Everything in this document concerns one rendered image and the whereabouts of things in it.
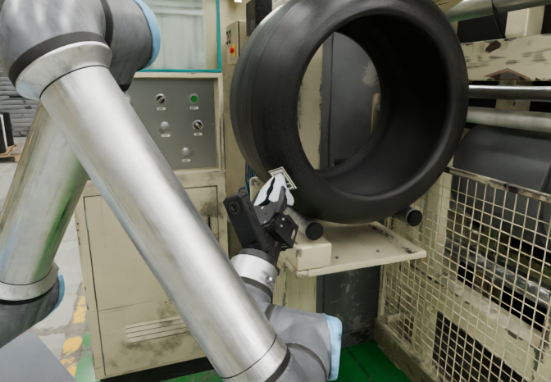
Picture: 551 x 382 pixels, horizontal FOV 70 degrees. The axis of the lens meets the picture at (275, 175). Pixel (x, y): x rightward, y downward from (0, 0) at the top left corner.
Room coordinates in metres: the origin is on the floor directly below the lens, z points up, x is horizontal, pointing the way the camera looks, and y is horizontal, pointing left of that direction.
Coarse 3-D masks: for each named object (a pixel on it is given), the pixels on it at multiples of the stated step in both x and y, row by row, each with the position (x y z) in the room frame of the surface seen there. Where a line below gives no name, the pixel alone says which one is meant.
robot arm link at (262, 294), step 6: (240, 276) 0.60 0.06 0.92; (246, 282) 0.59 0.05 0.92; (252, 282) 0.59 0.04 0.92; (258, 282) 0.60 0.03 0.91; (252, 288) 0.59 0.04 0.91; (258, 288) 0.59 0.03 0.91; (264, 288) 0.60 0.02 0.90; (252, 294) 0.58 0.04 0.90; (258, 294) 0.58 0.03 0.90; (264, 294) 0.59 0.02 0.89; (270, 294) 0.61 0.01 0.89; (258, 300) 0.58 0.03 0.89; (264, 300) 0.59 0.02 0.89; (270, 300) 0.60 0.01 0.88; (264, 306) 0.56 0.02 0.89; (264, 312) 0.55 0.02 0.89
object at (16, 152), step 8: (0, 112) 6.72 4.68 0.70; (8, 112) 6.70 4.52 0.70; (0, 120) 6.00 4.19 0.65; (8, 120) 6.65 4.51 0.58; (0, 128) 5.96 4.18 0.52; (8, 128) 6.62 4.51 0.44; (0, 136) 5.93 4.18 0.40; (8, 136) 6.60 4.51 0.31; (0, 144) 5.90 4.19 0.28; (8, 144) 6.58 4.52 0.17; (16, 144) 6.88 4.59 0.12; (24, 144) 6.75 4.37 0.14; (0, 152) 5.88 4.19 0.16; (8, 152) 6.02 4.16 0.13; (16, 152) 5.96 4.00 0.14; (0, 160) 6.07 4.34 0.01; (16, 160) 5.91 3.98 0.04
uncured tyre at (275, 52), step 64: (320, 0) 0.85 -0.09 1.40; (384, 0) 0.88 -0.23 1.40; (256, 64) 0.85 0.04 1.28; (384, 64) 1.20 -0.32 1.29; (448, 64) 0.94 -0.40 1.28; (256, 128) 0.83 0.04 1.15; (384, 128) 1.20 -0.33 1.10; (448, 128) 0.94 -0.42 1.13; (320, 192) 0.84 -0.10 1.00; (384, 192) 0.90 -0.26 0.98
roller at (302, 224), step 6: (288, 210) 0.97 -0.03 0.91; (294, 210) 0.95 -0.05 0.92; (294, 216) 0.93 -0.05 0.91; (300, 216) 0.91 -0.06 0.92; (306, 216) 0.90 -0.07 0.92; (300, 222) 0.89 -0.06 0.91; (306, 222) 0.87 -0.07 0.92; (312, 222) 0.86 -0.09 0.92; (318, 222) 0.87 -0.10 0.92; (300, 228) 0.88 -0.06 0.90; (306, 228) 0.86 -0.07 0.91; (312, 228) 0.85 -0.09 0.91; (318, 228) 0.86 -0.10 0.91; (306, 234) 0.85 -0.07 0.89; (312, 234) 0.85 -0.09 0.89; (318, 234) 0.86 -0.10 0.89
